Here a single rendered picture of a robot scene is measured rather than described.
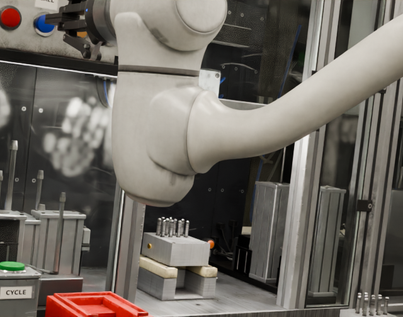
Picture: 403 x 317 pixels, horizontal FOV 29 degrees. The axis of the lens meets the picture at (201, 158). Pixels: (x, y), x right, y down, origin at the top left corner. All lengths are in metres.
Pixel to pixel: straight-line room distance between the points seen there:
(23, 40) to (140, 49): 0.43
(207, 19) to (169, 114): 0.12
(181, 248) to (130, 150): 0.74
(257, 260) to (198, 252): 0.25
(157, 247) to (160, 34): 0.85
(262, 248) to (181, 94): 0.99
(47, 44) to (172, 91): 0.46
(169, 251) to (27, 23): 0.59
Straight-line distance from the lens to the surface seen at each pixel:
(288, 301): 1.71
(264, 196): 1.88
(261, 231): 1.89
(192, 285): 1.74
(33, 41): 1.35
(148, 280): 1.70
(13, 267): 1.25
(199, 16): 0.91
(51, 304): 1.37
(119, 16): 0.98
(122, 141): 0.95
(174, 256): 1.66
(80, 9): 1.18
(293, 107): 0.90
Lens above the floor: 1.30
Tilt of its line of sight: 3 degrees down
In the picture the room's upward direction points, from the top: 6 degrees clockwise
